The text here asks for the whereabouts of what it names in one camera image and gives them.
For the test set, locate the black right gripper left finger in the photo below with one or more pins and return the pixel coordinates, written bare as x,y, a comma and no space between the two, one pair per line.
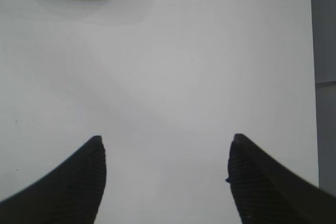
70,193

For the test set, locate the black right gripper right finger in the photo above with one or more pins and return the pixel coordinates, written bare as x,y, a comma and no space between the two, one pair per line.
264,191

